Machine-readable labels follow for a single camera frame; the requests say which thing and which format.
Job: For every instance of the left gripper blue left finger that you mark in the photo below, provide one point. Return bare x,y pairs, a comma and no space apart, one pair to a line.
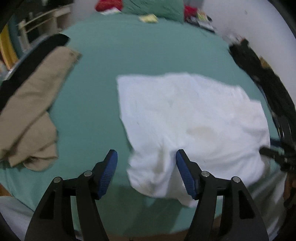
52,219

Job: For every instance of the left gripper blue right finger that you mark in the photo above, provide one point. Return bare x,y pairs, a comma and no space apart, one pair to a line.
240,218

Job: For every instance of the white garment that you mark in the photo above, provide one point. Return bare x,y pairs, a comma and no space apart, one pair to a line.
217,125

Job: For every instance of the black clothes pile right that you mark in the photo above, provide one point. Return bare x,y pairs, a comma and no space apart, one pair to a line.
277,96

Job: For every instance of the beige trousers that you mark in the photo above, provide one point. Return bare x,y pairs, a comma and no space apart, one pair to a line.
28,136

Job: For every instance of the items pile beside pillow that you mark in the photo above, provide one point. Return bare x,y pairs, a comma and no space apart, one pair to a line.
198,18

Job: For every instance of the green pillow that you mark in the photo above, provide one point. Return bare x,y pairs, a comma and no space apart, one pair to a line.
168,9

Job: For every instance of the yellow packet on bed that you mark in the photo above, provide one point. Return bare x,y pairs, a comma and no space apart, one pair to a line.
150,18

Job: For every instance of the white wooden desk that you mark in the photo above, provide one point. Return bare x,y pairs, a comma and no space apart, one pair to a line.
45,24

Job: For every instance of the white paper on bed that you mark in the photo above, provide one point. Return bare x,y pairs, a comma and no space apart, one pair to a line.
111,11

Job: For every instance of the red pillow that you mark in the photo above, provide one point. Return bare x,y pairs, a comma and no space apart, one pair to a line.
103,5

